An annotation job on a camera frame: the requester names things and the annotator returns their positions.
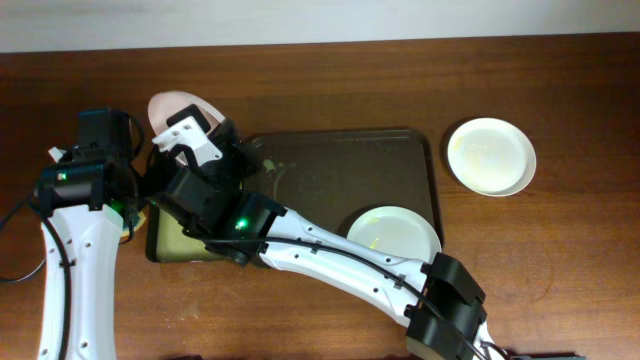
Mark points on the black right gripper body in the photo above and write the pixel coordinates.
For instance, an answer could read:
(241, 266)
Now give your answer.
(235, 173)

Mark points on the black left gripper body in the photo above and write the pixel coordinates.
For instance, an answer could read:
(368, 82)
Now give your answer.
(138, 217)

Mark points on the pink plate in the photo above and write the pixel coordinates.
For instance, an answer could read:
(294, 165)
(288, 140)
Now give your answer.
(180, 118)

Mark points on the pale blue plate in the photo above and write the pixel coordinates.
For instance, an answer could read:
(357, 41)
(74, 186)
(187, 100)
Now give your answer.
(396, 231)

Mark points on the cream white plate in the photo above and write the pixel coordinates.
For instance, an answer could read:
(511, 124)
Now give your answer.
(491, 157)

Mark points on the green yellow scrub sponge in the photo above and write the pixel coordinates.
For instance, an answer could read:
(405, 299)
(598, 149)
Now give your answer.
(134, 222)

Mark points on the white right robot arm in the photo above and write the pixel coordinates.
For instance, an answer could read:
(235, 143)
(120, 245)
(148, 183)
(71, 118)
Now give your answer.
(439, 303)

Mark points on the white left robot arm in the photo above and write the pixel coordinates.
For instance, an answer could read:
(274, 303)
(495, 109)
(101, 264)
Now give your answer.
(81, 252)

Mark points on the black sponge tray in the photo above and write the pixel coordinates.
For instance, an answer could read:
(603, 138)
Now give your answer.
(232, 252)

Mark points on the dark brown serving tray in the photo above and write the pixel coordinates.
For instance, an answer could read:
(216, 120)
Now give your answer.
(333, 177)

